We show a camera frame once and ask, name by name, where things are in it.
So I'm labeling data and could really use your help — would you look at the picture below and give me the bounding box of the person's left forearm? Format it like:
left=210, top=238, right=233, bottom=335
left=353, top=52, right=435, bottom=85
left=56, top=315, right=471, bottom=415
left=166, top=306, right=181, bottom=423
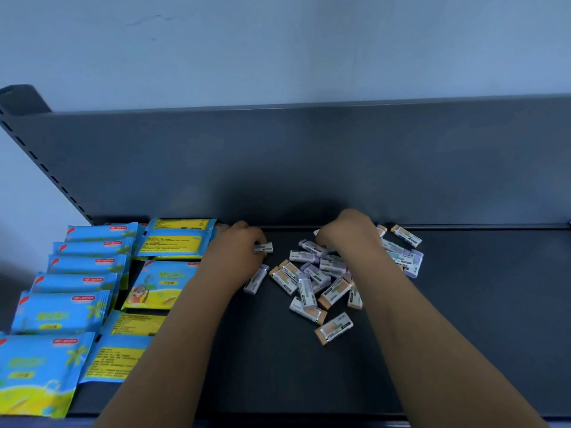
left=93, top=262, right=250, bottom=428

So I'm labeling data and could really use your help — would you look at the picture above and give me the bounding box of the pile of small erasers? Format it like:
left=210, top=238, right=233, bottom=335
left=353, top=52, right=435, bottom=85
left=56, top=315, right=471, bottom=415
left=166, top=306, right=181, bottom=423
left=243, top=223, right=425, bottom=346

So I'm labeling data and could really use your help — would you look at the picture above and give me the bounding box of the person's right hand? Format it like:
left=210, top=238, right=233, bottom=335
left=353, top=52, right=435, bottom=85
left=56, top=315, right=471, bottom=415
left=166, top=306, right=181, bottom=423
left=314, top=208, right=384, bottom=280

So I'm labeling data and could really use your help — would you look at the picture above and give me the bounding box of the grey slotted shelf post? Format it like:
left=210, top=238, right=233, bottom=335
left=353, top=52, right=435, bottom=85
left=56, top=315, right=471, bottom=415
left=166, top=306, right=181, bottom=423
left=0, top=84, right=97, bottom=226

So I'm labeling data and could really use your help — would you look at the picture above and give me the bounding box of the shelf front price rail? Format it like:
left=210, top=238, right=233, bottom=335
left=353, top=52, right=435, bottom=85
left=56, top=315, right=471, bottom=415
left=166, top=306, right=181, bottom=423
left=0, top=413, right=571, bottom=428

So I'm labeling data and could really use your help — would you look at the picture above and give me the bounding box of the stack of blue yellow packets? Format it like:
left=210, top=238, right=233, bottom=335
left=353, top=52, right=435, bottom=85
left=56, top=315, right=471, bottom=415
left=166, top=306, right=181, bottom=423
left=0, top=218, right=224, bottom=420

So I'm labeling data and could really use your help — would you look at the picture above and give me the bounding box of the person's right forearm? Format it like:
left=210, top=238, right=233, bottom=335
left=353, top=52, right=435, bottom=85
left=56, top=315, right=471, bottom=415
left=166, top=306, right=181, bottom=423
left=350, top=258, right=550, bottom=428

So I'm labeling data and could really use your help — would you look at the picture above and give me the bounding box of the person's left hand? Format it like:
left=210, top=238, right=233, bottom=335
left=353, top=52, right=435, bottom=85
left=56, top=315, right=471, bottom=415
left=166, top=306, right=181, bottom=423
left=196, top=220, right=268, bottom=295

